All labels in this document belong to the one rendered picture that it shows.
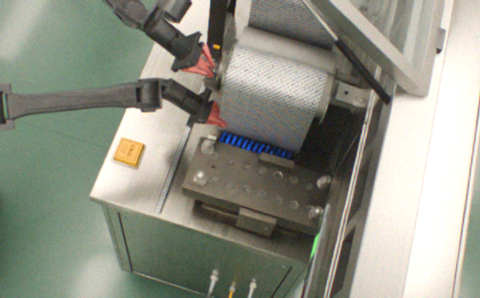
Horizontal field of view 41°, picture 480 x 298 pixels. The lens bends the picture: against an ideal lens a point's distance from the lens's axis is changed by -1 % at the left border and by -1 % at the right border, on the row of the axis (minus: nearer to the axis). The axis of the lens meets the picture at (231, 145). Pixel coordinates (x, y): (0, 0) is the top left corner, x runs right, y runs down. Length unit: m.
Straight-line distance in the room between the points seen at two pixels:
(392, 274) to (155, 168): 0.99
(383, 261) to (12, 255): 1.99
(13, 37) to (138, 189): 1.60
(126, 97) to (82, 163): 1.29
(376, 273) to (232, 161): 0.80
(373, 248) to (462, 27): 0.72
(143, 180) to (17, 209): 1.09
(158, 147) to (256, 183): 0.34
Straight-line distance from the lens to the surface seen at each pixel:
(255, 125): 1.70
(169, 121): 1.93
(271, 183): 1.72
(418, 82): 1.16
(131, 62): 3.11
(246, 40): 1.69
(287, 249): 1.81
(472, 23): 1.62
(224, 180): 1.71
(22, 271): 2.76
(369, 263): 1.03
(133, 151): 1.86
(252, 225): 1.75
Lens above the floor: 2.61
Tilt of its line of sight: 64 degrees down
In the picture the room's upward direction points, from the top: 11 degrees clockwise
